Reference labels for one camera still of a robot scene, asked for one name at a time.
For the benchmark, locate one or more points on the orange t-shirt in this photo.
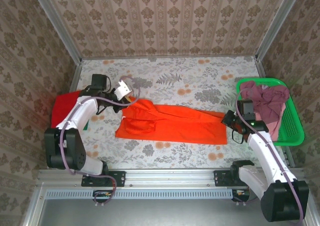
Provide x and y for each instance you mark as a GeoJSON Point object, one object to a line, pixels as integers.
{"type": "Point", "coordinates": [180, 125]}

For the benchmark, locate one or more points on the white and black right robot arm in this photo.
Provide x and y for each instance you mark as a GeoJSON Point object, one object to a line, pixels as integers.
{"type": "Point", "coordinates": [265, 153]}

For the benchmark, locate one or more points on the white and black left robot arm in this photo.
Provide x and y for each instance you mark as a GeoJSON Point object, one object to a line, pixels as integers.
{"type": "Point", "coordinates": [75, 113]}

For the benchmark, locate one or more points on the red folded t-shirt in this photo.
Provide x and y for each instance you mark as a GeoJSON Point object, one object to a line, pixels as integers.
{"type": "Point", "coordinates": [62, 108]}

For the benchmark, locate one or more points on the mauve crumpled t-shirt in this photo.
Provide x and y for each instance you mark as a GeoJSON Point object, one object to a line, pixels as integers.
{"type": "Point", "coordinates": [270, 103]}

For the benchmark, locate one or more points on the green plastic basket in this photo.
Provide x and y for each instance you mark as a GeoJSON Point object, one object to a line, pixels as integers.
{"type": "Point", "coordinates": [292, 120]}

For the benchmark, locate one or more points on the grey metal front shelf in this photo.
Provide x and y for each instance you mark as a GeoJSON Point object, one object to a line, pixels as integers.
{"type": "Point", "coordinates": [162, 213]}

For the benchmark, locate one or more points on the aluminium frame post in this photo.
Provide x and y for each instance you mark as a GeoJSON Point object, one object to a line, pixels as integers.
{"type": "Point", "coordinates": [55, 23]}
{"type": "Point", "coordinates": [277, 23]}

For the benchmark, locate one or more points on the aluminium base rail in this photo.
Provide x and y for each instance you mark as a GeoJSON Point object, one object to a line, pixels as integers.
{"type": "Point", "coordinates": [170, 178]}

